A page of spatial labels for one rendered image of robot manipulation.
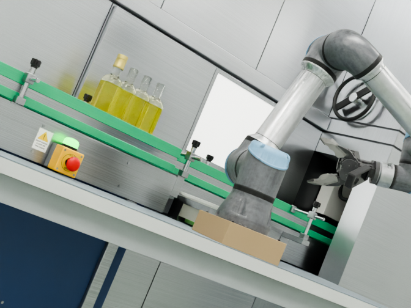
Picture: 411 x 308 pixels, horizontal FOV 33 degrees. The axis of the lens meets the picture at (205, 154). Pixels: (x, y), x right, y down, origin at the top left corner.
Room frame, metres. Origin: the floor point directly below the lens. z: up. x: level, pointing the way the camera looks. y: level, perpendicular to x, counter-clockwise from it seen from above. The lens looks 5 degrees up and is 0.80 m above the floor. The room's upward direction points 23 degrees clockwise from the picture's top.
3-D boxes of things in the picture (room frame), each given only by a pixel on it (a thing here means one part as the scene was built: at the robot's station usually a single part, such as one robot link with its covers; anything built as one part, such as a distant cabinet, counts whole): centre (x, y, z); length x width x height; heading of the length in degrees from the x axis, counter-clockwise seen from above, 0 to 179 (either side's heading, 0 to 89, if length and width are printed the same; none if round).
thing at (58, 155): (1.91, 0.35, 0.79); 0.07 x 0.07 x 0.07; 38
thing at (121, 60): (2.15, 0.36, 1.14); 0.04 x 0.04 x 0.04
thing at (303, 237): (2.63, -0.45, 0.90); 0.17 x 0.05 x 0.23; 38
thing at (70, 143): (1.91, 0.35, 0.84); 0.05 x 0.05 x 0.03
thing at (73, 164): (1.88, 0.32, 0.79); 0.04 x 0.03 x 0.04; 128
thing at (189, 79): (2.52, 0.11, 1.15); 0.90 x 0.03 x 0.34; 128
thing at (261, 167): (1.86, -0.16, 0.98); 0.13 x 0.12 x 0.14; 13
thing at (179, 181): (2.24, 0.07, 0.85); 0.09 x 0.04 x 0.07; 38
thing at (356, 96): (2.85, -0.49, 1.49); 0.21 x 0.05 x 0.21; 38
